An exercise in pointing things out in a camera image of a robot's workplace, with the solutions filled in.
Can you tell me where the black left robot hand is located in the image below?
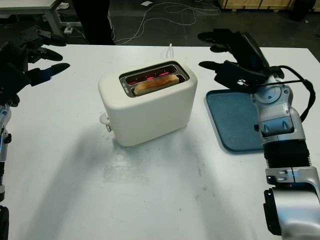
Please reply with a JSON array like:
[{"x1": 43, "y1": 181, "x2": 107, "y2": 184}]
[{"x1": 0, "y1": 24, "x2": 71, "y2": 95}]

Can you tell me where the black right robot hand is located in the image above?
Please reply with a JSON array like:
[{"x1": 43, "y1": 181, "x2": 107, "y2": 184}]
[{"x1": 197, "y1": 28, "x2": 269, "y2": 76}]

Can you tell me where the toast slice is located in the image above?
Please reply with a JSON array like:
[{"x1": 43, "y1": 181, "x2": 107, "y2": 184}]
[{"x1": 134, "y1": 74, "x2": 180, "y2": 97}]

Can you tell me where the white two-slot toaster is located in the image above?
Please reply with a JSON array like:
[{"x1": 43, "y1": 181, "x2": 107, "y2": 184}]
[{"x1": 97, "y1": 60, "x2": 199, "y2": 147}]

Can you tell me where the grey metal workbench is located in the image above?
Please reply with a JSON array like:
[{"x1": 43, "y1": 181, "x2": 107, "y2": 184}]
[{"x1": 0, "y1": 0, "x2": 84, "y2": 39}]

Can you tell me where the blue plastic tray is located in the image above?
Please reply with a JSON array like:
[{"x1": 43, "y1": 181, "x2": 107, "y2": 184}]
[{"x1": 205, "y1": 88, "x2": 266, "y2": 152}]

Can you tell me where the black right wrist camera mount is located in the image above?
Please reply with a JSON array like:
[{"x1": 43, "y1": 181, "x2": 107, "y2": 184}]
[{"x1": 213, "y1": 60, "x2": 268, "y2": 95}]

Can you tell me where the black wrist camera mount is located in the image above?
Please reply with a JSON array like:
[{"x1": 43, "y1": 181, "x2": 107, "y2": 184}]
[
  {"x1": 0, "y1": 84, "x2": 21, "y2": 109},
  {"x1": 213, "y1": 60, "x2": 268, "y2": 95}
]

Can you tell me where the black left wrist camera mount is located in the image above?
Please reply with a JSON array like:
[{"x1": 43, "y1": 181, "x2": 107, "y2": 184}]
[{"x1": 0, "y1": 84, "x2": 21, "y2": 109}]

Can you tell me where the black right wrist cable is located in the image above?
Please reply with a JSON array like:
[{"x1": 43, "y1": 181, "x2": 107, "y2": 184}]
[{"x1": 268, "y1": 65, "x2": 315, "y2": 121}]

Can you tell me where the white toaster power cord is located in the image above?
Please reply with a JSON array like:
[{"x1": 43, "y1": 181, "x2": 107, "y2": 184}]
[{"x1": 159, "y1": 43, "x2": 175, "y2": 61}]

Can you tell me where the white cable on floor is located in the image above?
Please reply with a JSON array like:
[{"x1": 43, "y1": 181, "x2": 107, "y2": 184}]
[{"x1": 109, "y1": 0, "x2": 222, "y2": 46}]

